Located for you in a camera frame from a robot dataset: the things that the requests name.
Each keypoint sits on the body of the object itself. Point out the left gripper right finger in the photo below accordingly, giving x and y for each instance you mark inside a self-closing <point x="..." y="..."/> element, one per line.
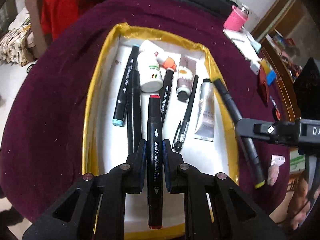
<point x="214" y="206"/>

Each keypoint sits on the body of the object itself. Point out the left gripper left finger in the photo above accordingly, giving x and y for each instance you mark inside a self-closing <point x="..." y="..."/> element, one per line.
<point x="94" y="206"/>

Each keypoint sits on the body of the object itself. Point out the black electrical tape roll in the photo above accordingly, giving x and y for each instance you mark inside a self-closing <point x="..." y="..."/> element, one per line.
<point x="276" y="114"/>

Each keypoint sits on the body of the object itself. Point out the white L'Occitane cream tube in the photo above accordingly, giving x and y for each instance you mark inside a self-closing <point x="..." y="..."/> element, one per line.
<point x="206" y="120"/>

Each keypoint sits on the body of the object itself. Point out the teal capped black marker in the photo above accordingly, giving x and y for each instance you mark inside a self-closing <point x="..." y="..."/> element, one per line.
<point x="121" y="103"/>

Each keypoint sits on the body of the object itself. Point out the red capped black marker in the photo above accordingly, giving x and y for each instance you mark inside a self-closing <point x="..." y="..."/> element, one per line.
<point x="155" y="164"/>

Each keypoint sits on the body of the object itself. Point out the black ballpoint pen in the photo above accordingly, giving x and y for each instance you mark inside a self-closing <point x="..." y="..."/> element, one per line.
<point x="182" y="128"/>

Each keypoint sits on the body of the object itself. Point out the pink hand cream tube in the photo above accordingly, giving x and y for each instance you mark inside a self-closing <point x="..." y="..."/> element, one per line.
<point x="186" y="73"/>

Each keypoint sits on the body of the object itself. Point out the small white green bottle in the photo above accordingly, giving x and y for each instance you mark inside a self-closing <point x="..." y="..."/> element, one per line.
<point x="150" y="74"/>

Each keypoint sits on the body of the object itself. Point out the white bottle orange cap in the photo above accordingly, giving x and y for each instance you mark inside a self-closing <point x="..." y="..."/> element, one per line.
<point x="162" y="57"/>

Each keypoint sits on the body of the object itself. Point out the pink fluffy hair clip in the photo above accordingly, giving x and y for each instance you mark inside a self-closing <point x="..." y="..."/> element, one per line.
<point x="273" y="173"/>

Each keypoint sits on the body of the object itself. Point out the white capped black marker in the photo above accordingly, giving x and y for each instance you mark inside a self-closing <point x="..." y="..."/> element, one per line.
<point x="165" y="91"/>

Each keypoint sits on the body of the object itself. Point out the operator right hand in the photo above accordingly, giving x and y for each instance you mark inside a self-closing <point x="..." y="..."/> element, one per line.
<point x="299" y="205"/>

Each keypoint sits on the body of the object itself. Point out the small silver tube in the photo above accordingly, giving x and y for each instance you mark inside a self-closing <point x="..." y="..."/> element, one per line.
<point x="273" y="102"/>

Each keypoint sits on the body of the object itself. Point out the red foil pouch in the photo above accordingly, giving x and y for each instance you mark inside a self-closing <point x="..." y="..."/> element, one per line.
<point x="263" y="87"/>

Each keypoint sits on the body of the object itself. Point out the yellow packing tape roll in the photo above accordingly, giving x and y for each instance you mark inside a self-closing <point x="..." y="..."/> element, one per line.
<point x="265" y="65"/>

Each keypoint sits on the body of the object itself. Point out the purple velvet table cloth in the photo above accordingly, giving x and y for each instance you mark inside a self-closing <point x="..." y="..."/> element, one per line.
<point x="42" y="141"/>

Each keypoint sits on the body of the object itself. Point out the white paper booklet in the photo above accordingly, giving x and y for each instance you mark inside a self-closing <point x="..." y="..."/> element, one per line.
<point x="243" y="44"/>

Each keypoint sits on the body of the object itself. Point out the wooden brick pattern headboard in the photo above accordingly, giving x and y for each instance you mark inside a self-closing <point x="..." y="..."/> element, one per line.
<point x="289" y="34"/>

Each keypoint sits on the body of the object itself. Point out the small black marker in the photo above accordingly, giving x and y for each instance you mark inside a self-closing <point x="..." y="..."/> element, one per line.
<point x="134" y="117"/>

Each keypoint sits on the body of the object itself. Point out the gold lined white box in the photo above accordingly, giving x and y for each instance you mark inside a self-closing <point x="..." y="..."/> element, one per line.
<point x="104" y="146"/>

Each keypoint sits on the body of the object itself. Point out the pink knitted bottle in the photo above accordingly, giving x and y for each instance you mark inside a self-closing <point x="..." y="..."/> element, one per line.
<point x="237" y="17"/>

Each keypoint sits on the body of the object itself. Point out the person in red coat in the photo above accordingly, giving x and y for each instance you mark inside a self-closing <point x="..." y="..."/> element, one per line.
<point x="57" y="15"/>

